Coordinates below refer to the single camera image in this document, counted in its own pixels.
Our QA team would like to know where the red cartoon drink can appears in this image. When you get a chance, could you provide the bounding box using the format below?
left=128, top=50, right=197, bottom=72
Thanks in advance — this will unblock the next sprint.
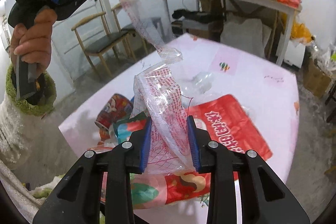
left=94, top=93, right=133, bottom=130

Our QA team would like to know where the red snack bag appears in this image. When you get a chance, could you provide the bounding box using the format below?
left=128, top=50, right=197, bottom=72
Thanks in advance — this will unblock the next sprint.
left=102, top=93, right=274, bottom=210

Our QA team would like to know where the clear red-printed plastic wrapper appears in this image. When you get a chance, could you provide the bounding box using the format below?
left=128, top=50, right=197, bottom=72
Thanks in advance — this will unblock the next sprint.
left=119, top=0, right=194, bottom=174

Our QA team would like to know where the clear plastic bottle green label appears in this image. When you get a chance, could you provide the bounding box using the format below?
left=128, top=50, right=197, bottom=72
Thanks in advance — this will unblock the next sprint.
left=178, top=72, right=215, bottom=98

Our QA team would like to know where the green-cuffed white sleeve forearm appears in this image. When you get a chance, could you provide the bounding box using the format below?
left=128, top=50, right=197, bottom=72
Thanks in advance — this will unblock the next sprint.
left=1, top=65, right=56, bottom=223

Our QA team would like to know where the person's left hand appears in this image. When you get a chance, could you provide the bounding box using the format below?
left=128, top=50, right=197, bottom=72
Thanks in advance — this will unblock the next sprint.
left=10, top=7, right=57, bottom=76

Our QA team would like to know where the wooden chair black seat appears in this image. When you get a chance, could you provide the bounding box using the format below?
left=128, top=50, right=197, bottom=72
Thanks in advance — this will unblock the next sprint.
left=71, top=11, right=137, bottom=79

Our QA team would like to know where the pink tablecloth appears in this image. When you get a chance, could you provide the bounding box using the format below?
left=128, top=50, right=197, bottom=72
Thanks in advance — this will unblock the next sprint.
left=59, top=34, right=299, bottom=181

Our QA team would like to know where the cardboard box on floor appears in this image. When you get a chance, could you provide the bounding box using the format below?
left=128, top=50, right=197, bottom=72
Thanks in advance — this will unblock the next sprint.
left=303, top=58, right=331, bottom=98

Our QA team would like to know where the yellow plastic bag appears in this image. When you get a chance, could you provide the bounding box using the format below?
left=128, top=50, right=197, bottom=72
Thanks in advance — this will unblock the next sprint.
left=290, top=21, right=313, bottom=44

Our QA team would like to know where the white side table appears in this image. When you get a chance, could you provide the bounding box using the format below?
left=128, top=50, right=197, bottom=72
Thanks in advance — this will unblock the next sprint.
left=163, top=0, right=302, bottom=67

